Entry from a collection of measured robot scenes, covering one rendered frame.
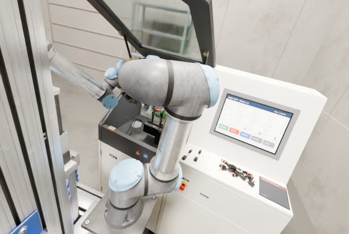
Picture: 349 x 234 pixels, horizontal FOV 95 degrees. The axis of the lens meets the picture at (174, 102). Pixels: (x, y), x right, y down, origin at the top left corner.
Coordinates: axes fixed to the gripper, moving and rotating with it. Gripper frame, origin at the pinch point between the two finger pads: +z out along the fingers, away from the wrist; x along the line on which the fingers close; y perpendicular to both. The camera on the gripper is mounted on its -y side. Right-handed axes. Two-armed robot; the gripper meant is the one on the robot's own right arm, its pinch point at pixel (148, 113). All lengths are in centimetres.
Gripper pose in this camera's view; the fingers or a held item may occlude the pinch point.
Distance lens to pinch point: 101.8
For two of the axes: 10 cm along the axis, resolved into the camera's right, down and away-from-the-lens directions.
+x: 8.9, 3.2, -3.2
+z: -1.8, 8.9, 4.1
